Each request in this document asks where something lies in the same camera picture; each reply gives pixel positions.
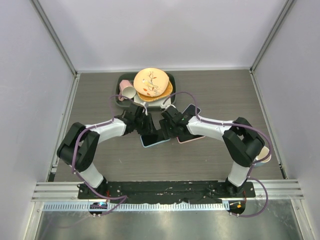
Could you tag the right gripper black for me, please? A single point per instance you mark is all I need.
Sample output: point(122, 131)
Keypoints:
point(165, 125)

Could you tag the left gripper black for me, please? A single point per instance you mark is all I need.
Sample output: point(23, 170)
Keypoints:
point(150, 128)

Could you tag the green phone black screen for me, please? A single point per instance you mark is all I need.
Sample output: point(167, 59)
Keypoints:
point(151, 140)

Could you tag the light blue phone case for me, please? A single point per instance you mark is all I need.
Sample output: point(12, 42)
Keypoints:
point(155, 144)

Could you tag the pink phone case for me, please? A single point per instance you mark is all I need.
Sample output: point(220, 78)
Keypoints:
point(190, 140)

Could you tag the blue phone black screen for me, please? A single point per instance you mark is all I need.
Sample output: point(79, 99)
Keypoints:
point(188, 112)

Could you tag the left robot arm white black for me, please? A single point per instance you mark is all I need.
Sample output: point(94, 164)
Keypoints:
point(78, 148)

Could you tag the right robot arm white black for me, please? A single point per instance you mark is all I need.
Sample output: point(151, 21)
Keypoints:
point(243, 143)

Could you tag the white square plate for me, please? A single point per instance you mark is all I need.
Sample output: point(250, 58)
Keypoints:
point(156, 103)

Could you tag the peach floral plate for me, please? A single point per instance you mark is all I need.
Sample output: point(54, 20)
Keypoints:
point(151, 82)

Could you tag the pink mug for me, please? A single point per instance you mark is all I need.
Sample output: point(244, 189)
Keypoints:
point(126, 89)

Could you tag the light blue cup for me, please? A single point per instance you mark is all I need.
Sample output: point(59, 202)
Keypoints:
point(263, 153)

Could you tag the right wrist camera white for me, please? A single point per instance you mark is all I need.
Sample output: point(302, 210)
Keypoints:
point(166, 105)

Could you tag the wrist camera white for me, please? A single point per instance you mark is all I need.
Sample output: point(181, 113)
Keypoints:
point(145, 107)
point(166, 105)

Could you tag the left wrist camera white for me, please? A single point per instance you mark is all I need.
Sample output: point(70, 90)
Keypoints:
point(145, 107)

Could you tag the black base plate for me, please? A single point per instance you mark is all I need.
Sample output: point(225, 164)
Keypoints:
point(168, 192)

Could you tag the white slotted cable duct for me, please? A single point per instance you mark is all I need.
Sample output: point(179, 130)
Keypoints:
point(128, 207)

